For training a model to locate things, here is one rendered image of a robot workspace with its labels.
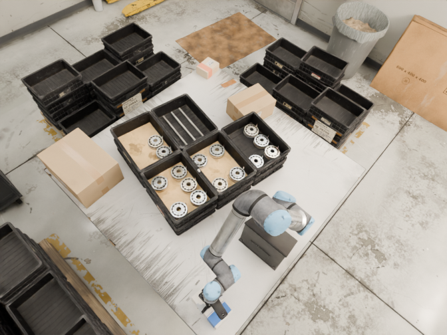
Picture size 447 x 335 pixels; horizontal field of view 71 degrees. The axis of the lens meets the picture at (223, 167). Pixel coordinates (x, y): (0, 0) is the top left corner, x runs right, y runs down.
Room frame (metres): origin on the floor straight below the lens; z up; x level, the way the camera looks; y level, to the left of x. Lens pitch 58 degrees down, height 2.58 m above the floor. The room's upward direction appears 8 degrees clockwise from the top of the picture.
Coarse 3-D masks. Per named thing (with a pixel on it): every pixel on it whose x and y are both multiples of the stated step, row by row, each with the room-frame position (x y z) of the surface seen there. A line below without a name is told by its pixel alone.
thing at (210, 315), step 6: (198, 294) 0.30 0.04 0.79; (192, 300) 0.27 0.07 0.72; (198, 300) 0.27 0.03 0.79; (222, 300) 0.28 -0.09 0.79; (228, 306) 0.26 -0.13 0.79; (210, 312) 0.22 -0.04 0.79; (228, 312) 0.23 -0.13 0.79; (210, 318) 0.19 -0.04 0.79; (216, 318) 0.19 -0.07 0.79; (216, 324) 0.17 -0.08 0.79
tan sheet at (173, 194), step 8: (168, 176) 0.96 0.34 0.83; (168, 184) 0.91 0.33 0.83; (176, 184) 0.92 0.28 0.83; (160, 192) 0.85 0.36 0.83; (168, 192) 0.85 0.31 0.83; (176, 192) 0.86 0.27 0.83; (168, 200) 0.80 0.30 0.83; (176, 200) 0.81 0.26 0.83; (184, 200) 0.81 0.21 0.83; (168, 208) 0.75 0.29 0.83; (192, 208) 0.77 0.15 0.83
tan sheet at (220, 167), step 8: (200, 152) 1.18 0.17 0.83; (208, 152) 1.19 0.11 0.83; (208, 160) 1.13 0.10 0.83; (216, 160) 1.13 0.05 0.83; (224, 160) 1.14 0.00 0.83; (232, 160) 1.15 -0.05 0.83; (208, 168) 1.06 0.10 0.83; (216, 168) 1.07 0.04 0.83; (224, 168) 1.08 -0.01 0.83; (208, 176) 1.00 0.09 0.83; (216, 176) 1.01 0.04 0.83; (224, 176) 1.02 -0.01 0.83; (232, 184) 0.97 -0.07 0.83
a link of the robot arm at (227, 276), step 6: (222, 264) 0.40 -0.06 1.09; (216, 270) 0.37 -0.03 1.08; (222, 270) 0.37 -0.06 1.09; (228, 270) 0.37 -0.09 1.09; (234, 270) 0.37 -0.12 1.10; (216, 276) 0.35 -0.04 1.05; (222, 276) 0.34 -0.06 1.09; (228, 276) 0.34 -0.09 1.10; (234, 276) 0.35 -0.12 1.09; (240, 276) 0.36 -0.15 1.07; (222, 282) 0.31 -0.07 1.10; (228, 282) 0.32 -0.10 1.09; (234, 282) 0.32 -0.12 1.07
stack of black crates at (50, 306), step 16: (48, 272) 0.36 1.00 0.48; (32, 288) 0.25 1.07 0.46; (48, 288) 0.28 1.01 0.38; (64, 288) 0.27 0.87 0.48; (16, 304) 0.16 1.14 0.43; (32, 304) 0.17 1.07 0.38; (48, 304) 0.18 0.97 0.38; (64, 304) 0.20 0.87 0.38; (80, 304) 0.21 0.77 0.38; (16, 320) 0.07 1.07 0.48; (32, 320) 0.09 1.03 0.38; (48, 320) 0.10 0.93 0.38; (64, 320) 0.11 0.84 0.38
